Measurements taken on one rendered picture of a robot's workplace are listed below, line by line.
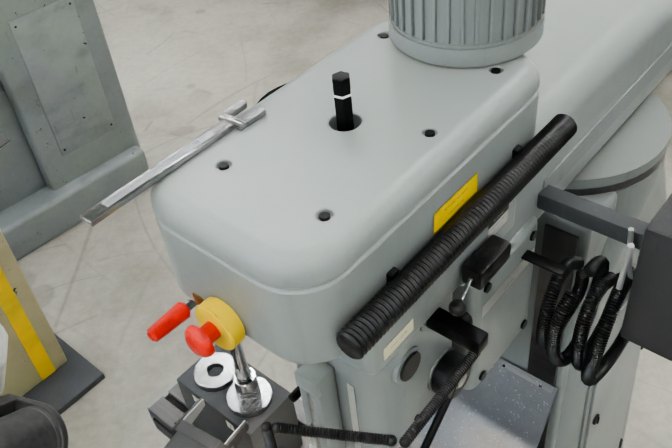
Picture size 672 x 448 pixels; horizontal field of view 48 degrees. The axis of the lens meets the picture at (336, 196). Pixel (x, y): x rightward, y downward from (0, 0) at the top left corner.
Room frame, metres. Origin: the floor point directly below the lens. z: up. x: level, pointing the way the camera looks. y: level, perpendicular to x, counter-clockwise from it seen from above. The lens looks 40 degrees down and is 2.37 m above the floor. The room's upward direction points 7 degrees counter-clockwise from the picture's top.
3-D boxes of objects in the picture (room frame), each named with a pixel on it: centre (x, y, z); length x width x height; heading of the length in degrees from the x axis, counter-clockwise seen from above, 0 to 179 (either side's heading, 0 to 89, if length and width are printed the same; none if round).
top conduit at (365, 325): (0.63, -0.15, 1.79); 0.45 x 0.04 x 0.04; 136
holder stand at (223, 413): (0.94, 0.25, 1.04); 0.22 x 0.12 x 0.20; 46
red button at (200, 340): (0.53, 0.16, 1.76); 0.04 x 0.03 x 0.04; 46
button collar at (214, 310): (0.54, 0.14, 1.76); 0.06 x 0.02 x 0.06; 46
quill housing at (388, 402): (0.71, -0.02, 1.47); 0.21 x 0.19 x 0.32; 46
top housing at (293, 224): (0.72, -0.03, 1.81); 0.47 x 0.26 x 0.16; 136
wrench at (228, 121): (0.67, 0.17, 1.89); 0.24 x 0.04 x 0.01; 136
